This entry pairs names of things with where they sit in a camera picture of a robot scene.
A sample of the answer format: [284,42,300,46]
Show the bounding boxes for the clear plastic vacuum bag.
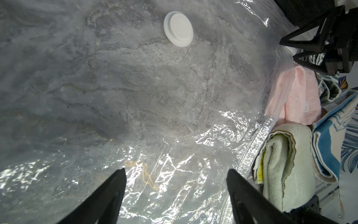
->
[1,1,292,224]

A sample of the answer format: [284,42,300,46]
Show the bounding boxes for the black plastic tool case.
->
[275,0,335,28]

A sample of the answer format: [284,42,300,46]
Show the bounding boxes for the blue white patterned towel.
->
[312,89,358,183]

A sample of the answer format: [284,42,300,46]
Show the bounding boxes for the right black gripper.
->
[280,1,358,76]

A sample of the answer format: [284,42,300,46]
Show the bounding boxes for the black white striped towel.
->
[305,53,342,105]

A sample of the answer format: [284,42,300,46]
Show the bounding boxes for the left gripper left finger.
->
[59,168,127,224]

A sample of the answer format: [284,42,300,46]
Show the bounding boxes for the pink towel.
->
[265,64,322,127]

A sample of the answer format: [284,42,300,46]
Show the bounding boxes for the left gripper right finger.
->
[226,169,335,224]

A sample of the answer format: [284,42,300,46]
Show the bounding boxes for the white round bag valve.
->
[163,11,194,48]

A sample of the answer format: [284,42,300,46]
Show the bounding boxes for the cream striped towel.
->
[253,123,316,212]

